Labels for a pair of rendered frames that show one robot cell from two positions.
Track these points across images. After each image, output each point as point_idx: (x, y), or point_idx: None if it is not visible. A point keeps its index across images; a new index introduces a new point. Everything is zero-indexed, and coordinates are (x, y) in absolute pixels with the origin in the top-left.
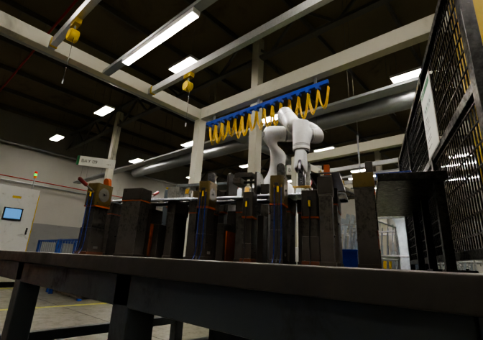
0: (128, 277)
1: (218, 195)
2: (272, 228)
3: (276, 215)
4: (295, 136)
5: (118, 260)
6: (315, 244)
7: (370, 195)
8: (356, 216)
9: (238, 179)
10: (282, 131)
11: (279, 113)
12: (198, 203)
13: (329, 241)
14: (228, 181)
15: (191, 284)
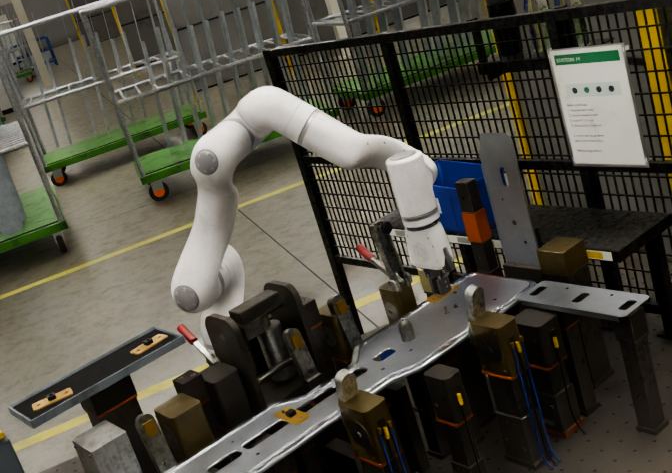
0: None
1: (226, 386)
2: (522, 414)
3: (522, 390)
4: (419, 198)
5: None
6: (571, 398)
7: (586, 278)
8: (579, 319)
9: (256, 325)
10: (246, 142)
11: (281, 115)
12: (384, 457)
13: (657, 398)
14: (243, 342)
15: None
